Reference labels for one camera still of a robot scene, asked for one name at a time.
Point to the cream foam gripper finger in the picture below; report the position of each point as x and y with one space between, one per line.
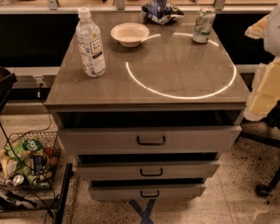
265 91

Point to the top grey drawer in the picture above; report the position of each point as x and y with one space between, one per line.
82 141

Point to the green 7up soda can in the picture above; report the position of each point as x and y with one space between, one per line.
203 24

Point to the clear plastic water bottle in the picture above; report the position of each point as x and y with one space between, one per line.
90 44

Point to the middle grey drawer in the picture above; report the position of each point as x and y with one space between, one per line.
147 170

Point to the grey drawer cabinet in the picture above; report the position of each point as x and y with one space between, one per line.
167 81

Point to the bottom grey drawer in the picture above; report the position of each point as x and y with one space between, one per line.
146 192

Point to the green snack bag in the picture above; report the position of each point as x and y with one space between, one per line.
26 154

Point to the black office chair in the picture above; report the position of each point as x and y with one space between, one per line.
272 120

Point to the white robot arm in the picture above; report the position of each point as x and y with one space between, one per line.
268 29

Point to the black stand leg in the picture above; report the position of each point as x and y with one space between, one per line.
63 195

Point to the grey drawer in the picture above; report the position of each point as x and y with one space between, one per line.
147 170
146 192
82 141

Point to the crumpled blue chip bag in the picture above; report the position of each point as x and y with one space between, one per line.
162 11

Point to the silver can in basket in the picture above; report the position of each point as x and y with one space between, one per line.
18 180

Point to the white paper bowl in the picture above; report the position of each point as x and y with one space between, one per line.
130 34

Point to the wire basket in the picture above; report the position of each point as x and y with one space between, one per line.
45 170

